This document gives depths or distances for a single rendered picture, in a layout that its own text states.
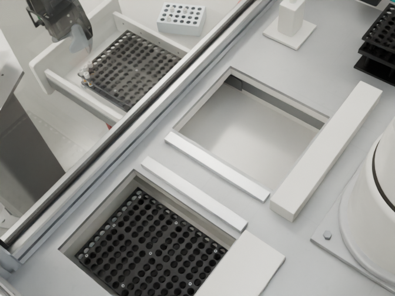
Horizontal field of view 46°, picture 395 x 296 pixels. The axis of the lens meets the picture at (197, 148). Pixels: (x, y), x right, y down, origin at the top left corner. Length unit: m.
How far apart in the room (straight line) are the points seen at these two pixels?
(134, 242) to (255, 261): 0.23
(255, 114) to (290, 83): 0.14
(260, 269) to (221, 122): 0.41
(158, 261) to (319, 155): 0.34
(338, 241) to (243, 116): 0.40
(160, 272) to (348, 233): 0.33
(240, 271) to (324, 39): 0.56
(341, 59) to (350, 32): 0.08
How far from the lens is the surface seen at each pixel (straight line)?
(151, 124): 0.93
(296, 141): 1.06
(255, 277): 0.79
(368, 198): 0.70
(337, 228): 0.83
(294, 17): 1.04
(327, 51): 1.07
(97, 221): 0.99
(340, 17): 1.15
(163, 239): 0.88
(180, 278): 0.85
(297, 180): 0.83
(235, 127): 1.07
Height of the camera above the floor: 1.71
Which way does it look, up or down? 57 degrees down
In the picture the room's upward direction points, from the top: 9 degrees counter-clockwise
